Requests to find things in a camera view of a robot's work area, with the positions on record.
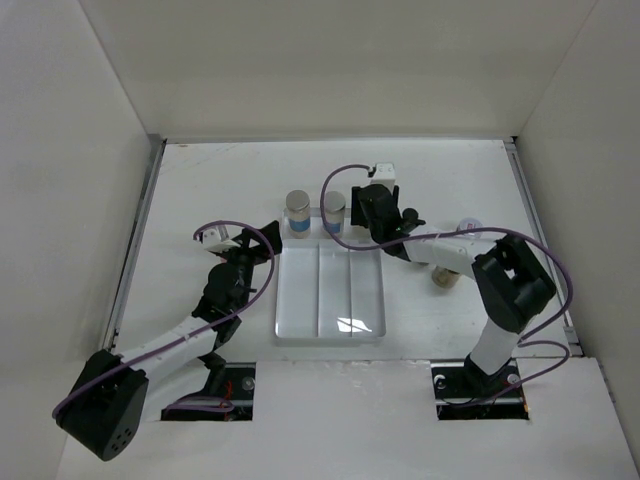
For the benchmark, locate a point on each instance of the red-label white-lid jar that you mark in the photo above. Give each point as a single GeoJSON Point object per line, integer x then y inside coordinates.
{"type": "Point", "coordinates": [469, 226]}

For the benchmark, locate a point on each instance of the silver-lid blue-label shaker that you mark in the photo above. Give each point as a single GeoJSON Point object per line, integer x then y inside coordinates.
{"type": "Point", "coordinates": [298, 213]}
{"type": "Point", "coordinates": [334, 207]}

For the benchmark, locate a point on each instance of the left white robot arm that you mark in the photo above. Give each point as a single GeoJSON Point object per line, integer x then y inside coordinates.
{"type": "Point", "coordinates": [104, 408]}

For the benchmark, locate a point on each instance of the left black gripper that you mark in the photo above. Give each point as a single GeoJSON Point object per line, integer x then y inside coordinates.
{"type": "Point", "coordinates": [269, 233]}

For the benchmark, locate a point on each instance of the clear plastic organizer tray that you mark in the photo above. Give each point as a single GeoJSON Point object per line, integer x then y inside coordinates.
{"type": "Point", "coordinates": [326, 294]}

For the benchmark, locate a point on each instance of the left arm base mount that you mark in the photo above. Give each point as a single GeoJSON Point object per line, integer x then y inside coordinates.
{"type": "Point", "coordinates": [226, 395]}

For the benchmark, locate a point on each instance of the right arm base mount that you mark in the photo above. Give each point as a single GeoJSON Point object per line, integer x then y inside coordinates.
{"type": "Point", "coordinates": [458, 400]}

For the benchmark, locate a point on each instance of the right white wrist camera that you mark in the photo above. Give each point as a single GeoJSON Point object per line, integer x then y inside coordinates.
{"type": "Point", "coordinates": [384, 174]}

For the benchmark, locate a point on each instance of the black-lid tan spice jar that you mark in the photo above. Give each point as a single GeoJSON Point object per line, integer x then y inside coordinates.
{"type": "Point", "coordinates": [445, 278]}

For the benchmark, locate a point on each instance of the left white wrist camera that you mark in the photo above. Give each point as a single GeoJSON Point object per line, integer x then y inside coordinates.
{"type": "Point", "coordinates": [213, 239]}

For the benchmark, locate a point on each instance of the small black-lid spice bottle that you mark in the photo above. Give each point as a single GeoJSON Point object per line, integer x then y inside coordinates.
{"type": "Point", "coordinates": [411, 219]}

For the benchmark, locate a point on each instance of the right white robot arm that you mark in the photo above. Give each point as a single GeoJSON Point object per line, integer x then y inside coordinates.
{"type": "Point", "coordinates": [513, 285]}

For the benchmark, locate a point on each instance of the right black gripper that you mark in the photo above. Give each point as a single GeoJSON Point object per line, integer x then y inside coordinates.
{"type": "Point", "coordinates": [358, 216]}

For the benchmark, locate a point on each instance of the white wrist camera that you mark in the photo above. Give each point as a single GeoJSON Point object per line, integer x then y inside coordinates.
{"type": "Point", "coordinates": [384, 174]}
{"type": "Point", "coordinates": [213, 239]}

